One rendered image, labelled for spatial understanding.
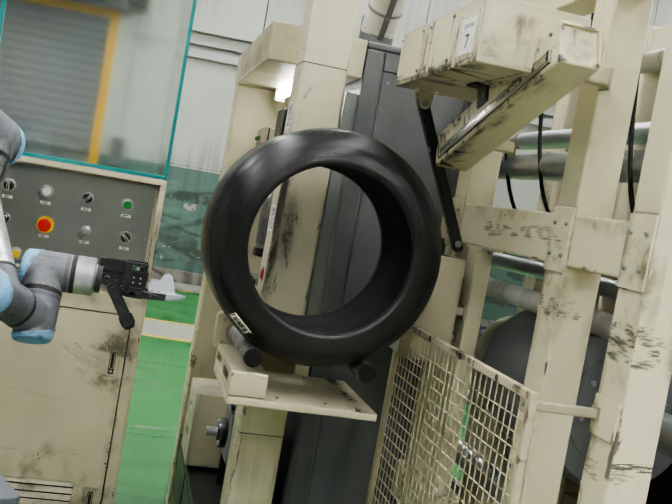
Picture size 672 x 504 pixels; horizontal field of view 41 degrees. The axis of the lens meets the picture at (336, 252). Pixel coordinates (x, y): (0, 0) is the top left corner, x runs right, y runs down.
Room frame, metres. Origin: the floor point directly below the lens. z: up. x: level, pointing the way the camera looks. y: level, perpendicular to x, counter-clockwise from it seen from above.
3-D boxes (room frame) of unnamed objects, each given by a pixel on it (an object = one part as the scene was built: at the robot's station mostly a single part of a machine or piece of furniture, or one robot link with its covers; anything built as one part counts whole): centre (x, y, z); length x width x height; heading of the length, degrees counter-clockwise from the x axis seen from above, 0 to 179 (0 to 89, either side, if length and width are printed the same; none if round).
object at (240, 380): (2.28, 0.19, 0.84); 0.36 x 0.09 x 0.06; 13
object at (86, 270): (2.11, 0.57, 1.02); 0.10 x 0.05 x 0.09; 13
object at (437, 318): (2.61, -0.27, 1.05); 0.20 x 0.15 x 0.30; 13
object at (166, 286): (2.14, 0.38, 1.02); 0.09 x 0.03 x 0.06; 103
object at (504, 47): (2.25, -0.27, 1.71); 0.61 x 0.25 x 0.15; 13
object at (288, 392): (2.31, 0.05, 0.80); 0.37 x 0.36 x 0.02; 103
